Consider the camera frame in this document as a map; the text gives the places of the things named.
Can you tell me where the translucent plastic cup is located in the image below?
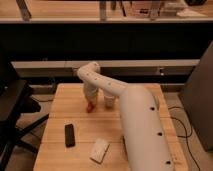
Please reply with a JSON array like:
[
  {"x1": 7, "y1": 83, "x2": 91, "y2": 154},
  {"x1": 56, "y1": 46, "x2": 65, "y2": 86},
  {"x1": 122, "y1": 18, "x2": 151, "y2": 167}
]
[{"x1": 104, "y1": 95, "x2": 115, "y2": 108}]

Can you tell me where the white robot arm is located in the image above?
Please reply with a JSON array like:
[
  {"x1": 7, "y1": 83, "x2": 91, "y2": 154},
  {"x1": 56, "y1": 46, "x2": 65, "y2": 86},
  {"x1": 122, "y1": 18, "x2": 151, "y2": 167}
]
[{"x1": 77, "y1": 62, "x2": 175, "y2": 171}]

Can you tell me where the black cable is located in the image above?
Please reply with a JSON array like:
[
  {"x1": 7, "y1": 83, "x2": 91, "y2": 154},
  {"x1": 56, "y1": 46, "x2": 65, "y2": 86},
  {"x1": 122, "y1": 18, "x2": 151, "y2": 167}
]
[{"x1": 167, "y1": 105, "x2": 202, "y2": 171}]

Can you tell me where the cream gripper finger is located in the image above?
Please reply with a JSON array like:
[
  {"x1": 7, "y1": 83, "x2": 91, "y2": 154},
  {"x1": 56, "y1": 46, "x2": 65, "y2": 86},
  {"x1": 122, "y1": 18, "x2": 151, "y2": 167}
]
[{"x1": 89, "y1": 97, "x2": 97, "y2": 106}]

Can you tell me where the grey cabinet at right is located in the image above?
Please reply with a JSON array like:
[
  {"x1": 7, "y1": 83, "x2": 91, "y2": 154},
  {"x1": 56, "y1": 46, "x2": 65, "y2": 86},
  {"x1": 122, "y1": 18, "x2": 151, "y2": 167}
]
[{"x1": 179, "y1": 41, "x2": 213, "y2": 151}]

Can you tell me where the white sponge block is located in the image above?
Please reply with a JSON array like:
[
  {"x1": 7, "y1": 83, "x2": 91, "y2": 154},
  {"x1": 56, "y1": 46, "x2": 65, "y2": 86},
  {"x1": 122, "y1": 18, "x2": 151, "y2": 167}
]
[{"x1": 90, "y1": 138, "x2": 109, "y2": 164}]

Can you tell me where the black office chair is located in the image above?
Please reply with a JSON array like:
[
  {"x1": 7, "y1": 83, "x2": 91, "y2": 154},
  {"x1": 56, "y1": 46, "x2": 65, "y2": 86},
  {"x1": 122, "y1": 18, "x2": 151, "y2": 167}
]
[{"x1": 0, "y1": 47, "x2": 49, "y2": 171}]

